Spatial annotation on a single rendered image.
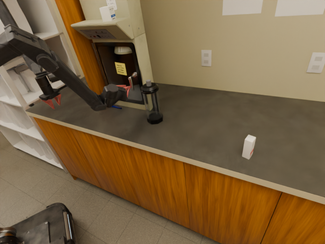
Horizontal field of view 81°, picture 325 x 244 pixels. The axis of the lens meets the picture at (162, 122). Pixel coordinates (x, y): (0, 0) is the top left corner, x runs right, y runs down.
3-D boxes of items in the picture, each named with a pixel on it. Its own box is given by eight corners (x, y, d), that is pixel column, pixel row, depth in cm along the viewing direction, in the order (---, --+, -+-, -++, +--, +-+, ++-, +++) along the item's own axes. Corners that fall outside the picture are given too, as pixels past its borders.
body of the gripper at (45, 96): (61, 92, 117) (55, 81, 112) (46, 100, 110) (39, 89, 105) (54, 90, 119) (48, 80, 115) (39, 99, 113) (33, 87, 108)
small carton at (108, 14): (107, 20, 99) (104, 6, 95) (116, 19, 98) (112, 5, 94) (103, 22, 95) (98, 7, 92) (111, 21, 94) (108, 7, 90)
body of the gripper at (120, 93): (112, 85, 111) (104, 91, 106) (127, 89, 108) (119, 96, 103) (113, 95, 115) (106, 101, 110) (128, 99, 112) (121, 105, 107)
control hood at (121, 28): (91, 38, 116) (85, 20, 111) (134, 38, 102) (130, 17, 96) (77, 44, 109) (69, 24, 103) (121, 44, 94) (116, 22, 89)
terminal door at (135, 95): (111, 99, 141) (93, 41, 117) (146, 104, 127) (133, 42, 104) (110, 99, 140) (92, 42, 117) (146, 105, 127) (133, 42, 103)
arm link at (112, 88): (89, 99, 103) (95, 111, 99) (91, 83, 94) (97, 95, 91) (110, 96, 109) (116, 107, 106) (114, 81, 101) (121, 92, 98)
